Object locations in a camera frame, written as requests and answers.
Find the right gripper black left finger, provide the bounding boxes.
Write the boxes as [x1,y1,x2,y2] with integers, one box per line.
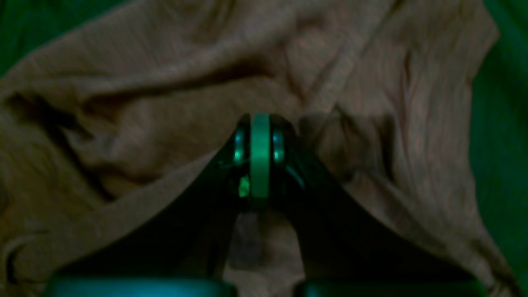
[43,113,251,297]

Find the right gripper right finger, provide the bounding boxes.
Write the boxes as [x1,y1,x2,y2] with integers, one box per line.
[260,113,486,297]

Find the red long-sleeve T-shirt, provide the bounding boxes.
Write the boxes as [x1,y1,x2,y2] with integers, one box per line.
[1,0,522,297]

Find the black table cloth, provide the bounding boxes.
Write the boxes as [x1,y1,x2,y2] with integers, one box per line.
[1,0,527,293]

